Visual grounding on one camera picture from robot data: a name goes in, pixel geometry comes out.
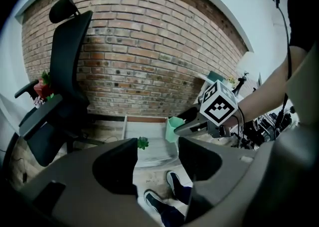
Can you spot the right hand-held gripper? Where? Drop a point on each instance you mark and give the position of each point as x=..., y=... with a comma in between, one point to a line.
x=216, y=106

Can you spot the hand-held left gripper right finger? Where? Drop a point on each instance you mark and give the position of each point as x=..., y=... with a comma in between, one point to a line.
x=229, y=171

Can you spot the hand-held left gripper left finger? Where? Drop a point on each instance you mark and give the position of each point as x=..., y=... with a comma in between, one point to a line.
x=74, y=171

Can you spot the green cup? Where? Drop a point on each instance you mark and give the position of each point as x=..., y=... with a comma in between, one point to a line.
x=172, y=128

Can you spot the small green plant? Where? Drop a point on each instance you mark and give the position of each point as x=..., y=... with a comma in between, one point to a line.
x=143, y=143

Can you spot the person's right forearm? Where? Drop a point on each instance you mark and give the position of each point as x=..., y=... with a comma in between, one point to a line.
x=269, y=88

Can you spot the grey nightstand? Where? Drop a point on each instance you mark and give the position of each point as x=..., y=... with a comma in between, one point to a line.
x=149, y=131

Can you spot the white table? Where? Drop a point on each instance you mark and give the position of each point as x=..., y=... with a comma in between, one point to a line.
x=202, y=76

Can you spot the person's dark trousers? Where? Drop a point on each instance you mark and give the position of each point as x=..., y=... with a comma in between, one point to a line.
x=179, y=196

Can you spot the person's right shoe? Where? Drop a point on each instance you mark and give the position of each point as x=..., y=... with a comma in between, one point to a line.
x=174, y=182

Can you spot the person's shoe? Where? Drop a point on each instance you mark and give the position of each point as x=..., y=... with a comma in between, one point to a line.
x=155, y=201
x=174, y=182

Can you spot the yellow flower plant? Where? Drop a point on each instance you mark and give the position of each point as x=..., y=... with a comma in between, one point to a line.
x=230, y=80

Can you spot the person's left shoe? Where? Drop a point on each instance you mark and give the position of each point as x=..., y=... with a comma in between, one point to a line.
x=155, y=201

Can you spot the red box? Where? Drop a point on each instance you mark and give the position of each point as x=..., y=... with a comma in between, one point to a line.
x=42, y=90

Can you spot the black high-back office chair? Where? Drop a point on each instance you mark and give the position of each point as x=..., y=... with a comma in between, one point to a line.
x=64, y=59

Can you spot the person's black shirt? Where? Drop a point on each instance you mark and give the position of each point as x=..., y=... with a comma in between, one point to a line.
x=299, y=9

